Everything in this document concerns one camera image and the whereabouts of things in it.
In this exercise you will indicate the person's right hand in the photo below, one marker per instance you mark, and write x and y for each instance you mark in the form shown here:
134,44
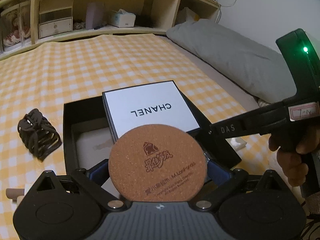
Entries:
287,167

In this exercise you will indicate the white lidded gift box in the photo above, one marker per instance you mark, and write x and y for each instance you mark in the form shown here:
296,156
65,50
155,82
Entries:
145,102

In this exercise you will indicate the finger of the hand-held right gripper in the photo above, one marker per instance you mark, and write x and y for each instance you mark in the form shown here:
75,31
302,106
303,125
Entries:
250,125

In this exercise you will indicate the black box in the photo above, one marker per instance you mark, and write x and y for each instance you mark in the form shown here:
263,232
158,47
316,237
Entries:
68,130

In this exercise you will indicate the wooden shelf unit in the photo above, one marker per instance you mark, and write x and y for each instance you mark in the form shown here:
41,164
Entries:
35,17

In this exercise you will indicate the wooden drawer organizer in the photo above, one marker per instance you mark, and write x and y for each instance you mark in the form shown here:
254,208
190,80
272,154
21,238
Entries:
55,28

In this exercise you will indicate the white plastic bag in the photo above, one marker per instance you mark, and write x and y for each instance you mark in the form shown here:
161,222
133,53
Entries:
188,16

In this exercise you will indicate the yellow checked blanket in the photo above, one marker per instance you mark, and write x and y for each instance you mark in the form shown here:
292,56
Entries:
75,67

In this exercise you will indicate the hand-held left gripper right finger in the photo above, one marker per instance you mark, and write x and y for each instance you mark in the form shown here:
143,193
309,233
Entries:
216,171

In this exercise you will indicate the clear doll display case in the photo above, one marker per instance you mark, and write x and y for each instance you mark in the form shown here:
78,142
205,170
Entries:
12,30

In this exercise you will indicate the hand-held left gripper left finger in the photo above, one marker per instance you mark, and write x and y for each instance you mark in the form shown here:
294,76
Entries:
100,174

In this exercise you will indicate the grey pillow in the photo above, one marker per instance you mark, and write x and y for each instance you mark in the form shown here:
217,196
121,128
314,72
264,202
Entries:
225,50

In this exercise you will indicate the white tissue box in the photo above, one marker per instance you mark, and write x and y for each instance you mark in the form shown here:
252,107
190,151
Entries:
123,20

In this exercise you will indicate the round cork coaster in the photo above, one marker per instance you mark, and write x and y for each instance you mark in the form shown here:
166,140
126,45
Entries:
157,162

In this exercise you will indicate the purple box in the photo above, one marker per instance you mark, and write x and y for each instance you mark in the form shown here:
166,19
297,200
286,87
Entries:
95,15

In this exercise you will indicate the black fluffy item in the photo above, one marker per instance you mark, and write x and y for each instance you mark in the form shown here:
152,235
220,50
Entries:
150,21

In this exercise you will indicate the dark brown hair claw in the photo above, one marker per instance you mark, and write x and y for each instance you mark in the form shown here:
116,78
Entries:
37,135

